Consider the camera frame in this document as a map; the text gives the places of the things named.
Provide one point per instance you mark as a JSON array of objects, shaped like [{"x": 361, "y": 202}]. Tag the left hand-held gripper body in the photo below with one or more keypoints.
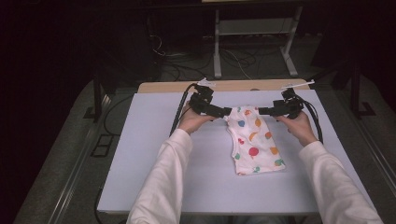
[{"x": 202, "y": 101}]

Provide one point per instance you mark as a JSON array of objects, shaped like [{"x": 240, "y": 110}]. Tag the white foam board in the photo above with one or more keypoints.
[{"x": 211, "y": 186}]

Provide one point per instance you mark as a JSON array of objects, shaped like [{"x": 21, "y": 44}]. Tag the metal floor rail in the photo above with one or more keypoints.
[
  {"x": 378, "y": 155},
  {"x": 74, "y": 180}
]

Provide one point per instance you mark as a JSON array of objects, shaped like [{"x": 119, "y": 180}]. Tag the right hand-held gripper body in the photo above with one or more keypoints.
[{"x": 288, "y": 107}]

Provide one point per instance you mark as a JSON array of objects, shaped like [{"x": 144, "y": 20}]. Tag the person's left hand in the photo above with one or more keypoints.
[{"x": 191, "y": 121}]

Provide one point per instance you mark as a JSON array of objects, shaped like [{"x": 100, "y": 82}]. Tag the person's right hand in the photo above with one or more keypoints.
[{"x": 297, "y": 127}]

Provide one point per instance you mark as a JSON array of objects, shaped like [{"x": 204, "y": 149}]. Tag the white fruit print pants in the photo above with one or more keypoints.
[{"x": 255, "y": 143}]

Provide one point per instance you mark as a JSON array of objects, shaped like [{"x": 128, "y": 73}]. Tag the wooden table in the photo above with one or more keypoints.
[{"x": 168, "y": 86}]

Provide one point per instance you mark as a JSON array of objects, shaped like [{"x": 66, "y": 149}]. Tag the black metal stand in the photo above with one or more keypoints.
[
  {"x": 355, "y": 93},
  {"x": 97, "y": 99}
]

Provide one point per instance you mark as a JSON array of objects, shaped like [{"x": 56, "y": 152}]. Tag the white metal table frame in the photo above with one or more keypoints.
[{"x": 217, "y": 46}]

